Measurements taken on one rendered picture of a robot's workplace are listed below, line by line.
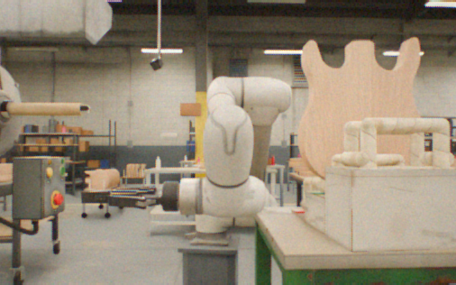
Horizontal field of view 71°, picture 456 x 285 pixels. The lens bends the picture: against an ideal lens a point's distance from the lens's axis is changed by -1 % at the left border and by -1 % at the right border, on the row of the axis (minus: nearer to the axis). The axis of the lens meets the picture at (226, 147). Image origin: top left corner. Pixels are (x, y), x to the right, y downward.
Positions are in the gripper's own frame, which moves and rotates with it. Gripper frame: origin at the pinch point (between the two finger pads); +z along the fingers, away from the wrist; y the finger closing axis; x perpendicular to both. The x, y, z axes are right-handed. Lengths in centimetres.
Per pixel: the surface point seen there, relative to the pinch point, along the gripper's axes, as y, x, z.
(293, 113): 1116, -15, -312
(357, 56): 12, 36, -68
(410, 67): 12, 33, -84
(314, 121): 9, 18, -56
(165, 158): 1089, -180, 157
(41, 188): 24.0, -4.3, 26.3
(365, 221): -15, -1, -60
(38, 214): 22.5, -12.4, 27.3
